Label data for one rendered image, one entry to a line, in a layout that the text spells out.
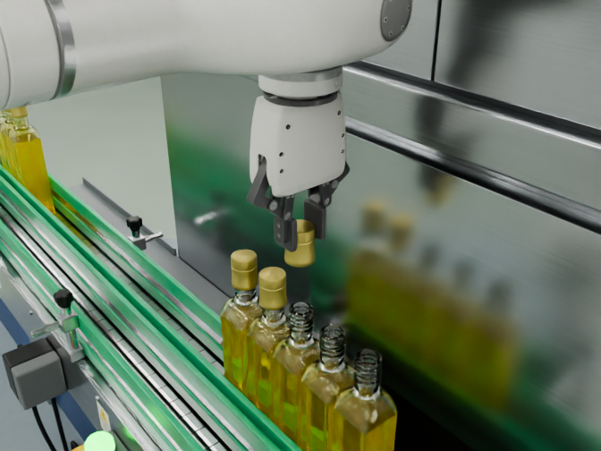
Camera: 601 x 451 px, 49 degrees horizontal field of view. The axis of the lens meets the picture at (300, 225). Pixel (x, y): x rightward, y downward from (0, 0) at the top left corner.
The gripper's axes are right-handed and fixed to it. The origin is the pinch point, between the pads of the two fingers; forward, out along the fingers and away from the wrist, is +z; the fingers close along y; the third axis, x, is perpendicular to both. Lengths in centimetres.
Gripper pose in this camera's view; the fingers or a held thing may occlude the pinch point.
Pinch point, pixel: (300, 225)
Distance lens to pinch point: 74.3
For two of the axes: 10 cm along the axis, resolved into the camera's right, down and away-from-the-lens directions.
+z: 0.0, 8.8, 4.7
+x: 6.3, 3.7, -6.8
